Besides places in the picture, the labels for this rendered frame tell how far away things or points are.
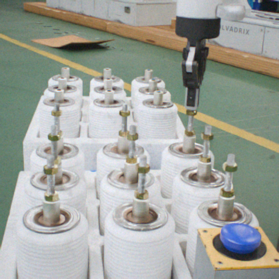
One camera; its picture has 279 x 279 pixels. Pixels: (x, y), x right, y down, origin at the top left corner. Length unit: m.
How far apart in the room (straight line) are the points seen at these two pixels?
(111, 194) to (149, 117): 0.43
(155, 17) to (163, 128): 2.84
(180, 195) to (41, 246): 0.25
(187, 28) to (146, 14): 3.09
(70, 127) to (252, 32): 1.96
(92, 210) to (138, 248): 0.21
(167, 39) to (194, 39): 2.60
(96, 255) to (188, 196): 0.17
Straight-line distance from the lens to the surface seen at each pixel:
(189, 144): 0.88
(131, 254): 0.64
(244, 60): 2.89
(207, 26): 0.80
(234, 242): 0.48
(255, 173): 1.47
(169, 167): 0.87
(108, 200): 0.75
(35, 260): 0.64
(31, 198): 0.74
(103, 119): 1.12
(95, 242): 0.74
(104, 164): 0.85
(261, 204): 1.29
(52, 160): 0.62
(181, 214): 0.78
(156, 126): 1.14
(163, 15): 3.99
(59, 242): 0.62
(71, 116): 1.14
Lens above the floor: 0.58
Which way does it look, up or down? 20 degrees down
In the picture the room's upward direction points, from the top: 3 degrees clockwise
